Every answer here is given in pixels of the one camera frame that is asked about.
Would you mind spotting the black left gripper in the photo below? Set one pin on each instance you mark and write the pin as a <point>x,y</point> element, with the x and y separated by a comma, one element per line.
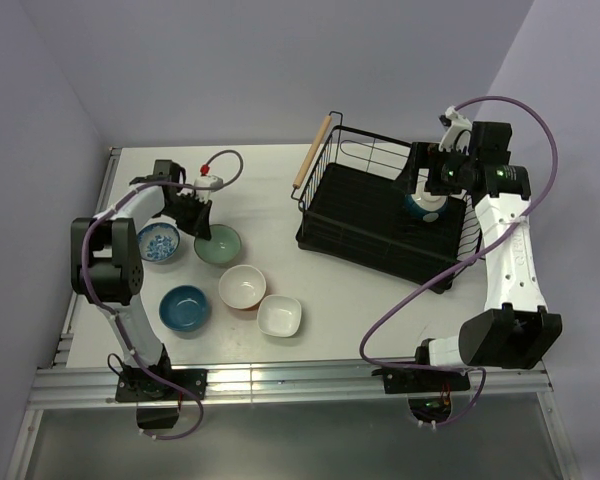
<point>202,229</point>

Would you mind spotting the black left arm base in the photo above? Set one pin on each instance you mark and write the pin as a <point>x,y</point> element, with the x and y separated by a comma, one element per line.
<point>158,405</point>

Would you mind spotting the black wire dish rack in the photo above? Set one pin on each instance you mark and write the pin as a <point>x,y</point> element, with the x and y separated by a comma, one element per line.
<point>350,211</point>

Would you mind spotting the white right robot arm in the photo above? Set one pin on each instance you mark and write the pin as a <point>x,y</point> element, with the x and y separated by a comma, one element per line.
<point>516,328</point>

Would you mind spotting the teal and white bowl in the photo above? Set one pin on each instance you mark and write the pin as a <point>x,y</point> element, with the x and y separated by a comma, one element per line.
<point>424,205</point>

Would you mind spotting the orange bowl white inside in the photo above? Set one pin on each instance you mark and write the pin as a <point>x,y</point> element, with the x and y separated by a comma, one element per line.
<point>242,287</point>

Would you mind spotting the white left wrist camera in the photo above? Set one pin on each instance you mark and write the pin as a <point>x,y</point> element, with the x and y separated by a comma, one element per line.
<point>206,182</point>

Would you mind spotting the blue white patterned bowl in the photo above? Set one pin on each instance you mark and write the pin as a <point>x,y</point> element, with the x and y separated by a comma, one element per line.
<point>158,242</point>

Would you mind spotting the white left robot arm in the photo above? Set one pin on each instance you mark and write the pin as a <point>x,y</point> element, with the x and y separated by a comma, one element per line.
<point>107,269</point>

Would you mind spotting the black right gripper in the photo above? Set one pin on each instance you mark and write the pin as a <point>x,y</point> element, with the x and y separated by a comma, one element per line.
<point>426,155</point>

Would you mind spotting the left wooden rack handle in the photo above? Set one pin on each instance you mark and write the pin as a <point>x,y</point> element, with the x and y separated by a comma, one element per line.
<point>311,153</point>

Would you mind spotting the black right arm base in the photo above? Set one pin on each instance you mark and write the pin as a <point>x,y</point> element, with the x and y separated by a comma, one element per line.
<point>412,380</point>

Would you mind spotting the white square bowl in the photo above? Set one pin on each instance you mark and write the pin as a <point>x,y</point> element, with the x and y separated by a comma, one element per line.
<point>279,316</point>

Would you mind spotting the aluminium table edge rail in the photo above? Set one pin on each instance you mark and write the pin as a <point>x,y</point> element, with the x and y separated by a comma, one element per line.
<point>73,388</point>

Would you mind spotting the blue ceramic bowl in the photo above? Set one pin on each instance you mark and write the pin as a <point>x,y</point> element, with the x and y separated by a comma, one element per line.
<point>184,309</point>

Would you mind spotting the pale green ceramic bowl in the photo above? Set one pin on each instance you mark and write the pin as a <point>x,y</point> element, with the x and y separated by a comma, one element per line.
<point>223,248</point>

